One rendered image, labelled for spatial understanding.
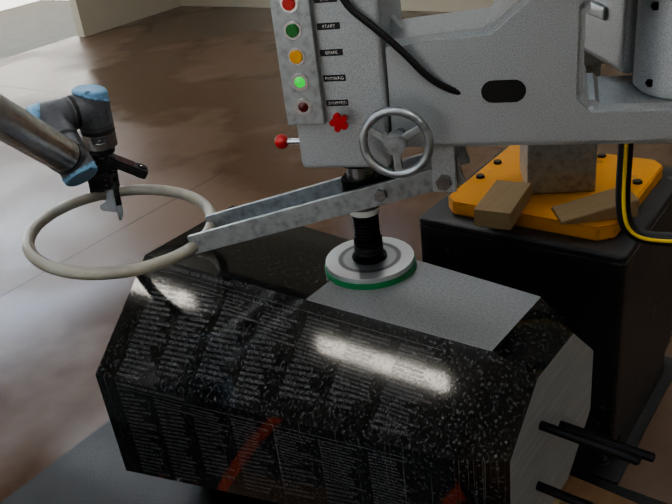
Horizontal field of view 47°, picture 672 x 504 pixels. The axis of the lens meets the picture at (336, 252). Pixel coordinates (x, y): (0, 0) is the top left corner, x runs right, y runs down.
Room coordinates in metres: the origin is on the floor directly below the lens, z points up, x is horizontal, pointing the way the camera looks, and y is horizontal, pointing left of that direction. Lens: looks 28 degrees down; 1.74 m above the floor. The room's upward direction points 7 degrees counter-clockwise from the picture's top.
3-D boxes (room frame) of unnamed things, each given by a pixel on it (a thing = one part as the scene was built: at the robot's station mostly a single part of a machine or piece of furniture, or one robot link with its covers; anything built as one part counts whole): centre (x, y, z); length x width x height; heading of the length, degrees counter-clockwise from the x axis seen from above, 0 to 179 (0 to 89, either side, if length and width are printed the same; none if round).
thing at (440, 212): (2.07, -0.67, 0.37); 0.66 x 0.66 x 0.74; 51
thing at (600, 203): (1.84, -0.70, 0.80); 0.20 x 0.10 x 0.05; 88
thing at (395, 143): (1.48, -0.16, 1.20); 0.15 x 0.10 x 0.15; 72
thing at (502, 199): (1.91, -0.47, 0.81); 0.20 x 0.10 x 0.05; 149
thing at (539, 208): (2.07, -0.67, 0.76); 0.49 x 0.49 x 0.05; 51
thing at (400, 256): (1.63, -0.08, 0.84); 0.21 x 0.21 x 0.01
